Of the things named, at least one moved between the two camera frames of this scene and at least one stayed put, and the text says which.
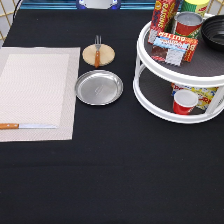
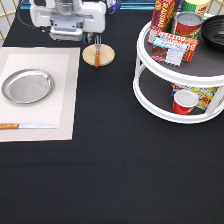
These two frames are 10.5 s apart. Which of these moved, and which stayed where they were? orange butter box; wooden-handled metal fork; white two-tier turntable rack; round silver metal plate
Moved: round silver metal plate
Stayed: wooden-handled metal fork; orange butter box; white two-tier turntable rack
